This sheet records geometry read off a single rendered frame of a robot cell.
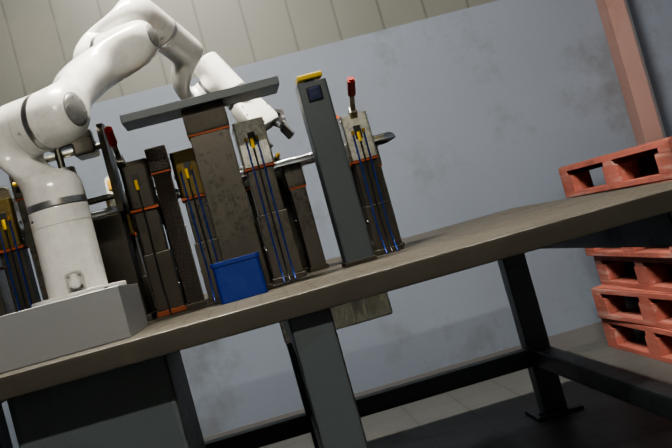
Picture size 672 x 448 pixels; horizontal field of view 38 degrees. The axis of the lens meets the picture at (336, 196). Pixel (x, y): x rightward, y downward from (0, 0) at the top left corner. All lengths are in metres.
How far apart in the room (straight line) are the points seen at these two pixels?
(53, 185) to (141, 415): 0.48
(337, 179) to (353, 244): 0.16
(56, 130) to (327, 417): 0.77
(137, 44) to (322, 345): 0.88
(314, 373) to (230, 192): 0.61
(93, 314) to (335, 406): 0.47
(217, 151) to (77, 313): 0.58
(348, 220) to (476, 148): 2.19
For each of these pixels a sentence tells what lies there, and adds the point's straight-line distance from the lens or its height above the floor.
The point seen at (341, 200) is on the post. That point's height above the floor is 0.85.
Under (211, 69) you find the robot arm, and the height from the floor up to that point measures 1.31.
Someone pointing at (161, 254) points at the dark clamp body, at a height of 0.84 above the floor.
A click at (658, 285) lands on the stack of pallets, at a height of 0.28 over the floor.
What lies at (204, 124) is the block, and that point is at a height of 1.10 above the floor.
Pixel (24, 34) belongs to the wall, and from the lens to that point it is 4.46.
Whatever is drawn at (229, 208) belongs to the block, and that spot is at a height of 0.90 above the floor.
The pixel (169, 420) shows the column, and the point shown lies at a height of 0.53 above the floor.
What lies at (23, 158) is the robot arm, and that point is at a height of 1.10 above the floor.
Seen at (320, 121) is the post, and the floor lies 1.04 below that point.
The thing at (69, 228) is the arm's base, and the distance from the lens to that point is 1.97.
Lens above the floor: 0.79
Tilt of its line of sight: 2 degrees up
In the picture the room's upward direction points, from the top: 15 degrees counter-clockwise
